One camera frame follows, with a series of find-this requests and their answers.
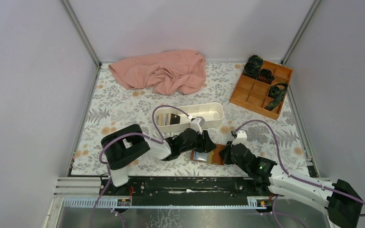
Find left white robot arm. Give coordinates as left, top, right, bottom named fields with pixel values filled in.
left=99, top=124, right=217, bottom=187

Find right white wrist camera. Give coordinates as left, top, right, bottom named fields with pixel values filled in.
left=231, top=130, right=248, bottom=145

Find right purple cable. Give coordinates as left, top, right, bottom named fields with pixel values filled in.
left=231, top=119, right=365, bottom=217

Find credit cards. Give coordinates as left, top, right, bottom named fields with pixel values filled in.
left=192, top=151, right=213, bottom=163

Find white oblong plastic tray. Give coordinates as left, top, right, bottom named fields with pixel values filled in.
left=152, top=102, right=224, bottom=133

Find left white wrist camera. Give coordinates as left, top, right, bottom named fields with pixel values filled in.
left=190, top=116, right=205, bottom=134

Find wooden compartment organizer box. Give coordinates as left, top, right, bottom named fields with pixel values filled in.
left=230, top=59, right=293, bottom=120

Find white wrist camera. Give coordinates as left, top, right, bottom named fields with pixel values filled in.
left=190, top=116, right=205, bottom=134
left=231, top=130, right=248, bottom=145

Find unrolled dark patterned tie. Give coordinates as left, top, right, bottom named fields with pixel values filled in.
left=265, top=83, right=288, bottom=111

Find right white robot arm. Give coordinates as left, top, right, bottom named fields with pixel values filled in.
left=219, top=141, right=363, bottom=228

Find floral patterned table mat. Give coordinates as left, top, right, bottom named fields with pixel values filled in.
left=70, top=63, right=309, bottom=176

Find brown leather card holder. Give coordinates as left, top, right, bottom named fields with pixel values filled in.
left=191, top=144, right=226, bottom=165

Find pink crumpled cloth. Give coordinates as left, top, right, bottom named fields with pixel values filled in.
left=109, top=50, right=206, bottom=95

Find large rolled dark tie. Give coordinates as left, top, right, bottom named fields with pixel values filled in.
left=242, top=55, right=264, bottom=79

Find stack of cards in tray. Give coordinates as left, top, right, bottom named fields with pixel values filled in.
left=157, top=114, right=181, bottom=126

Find small rolled dark tie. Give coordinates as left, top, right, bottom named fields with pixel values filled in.
left=257, top=68, right=275, bottom=85

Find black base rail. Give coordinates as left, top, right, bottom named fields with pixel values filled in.
left=99, top=176, right=272, bottom=207

